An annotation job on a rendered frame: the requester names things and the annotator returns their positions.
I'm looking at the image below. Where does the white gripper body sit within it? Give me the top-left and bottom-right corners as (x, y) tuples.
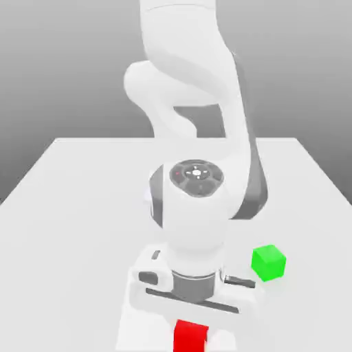
(129, 283), (264, 329)

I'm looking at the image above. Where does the small red cube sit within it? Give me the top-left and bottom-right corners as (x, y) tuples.
(173, 318), (210, 352)

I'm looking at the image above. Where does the small green cube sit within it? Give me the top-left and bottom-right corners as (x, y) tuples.
(250, 243), (287, 283)

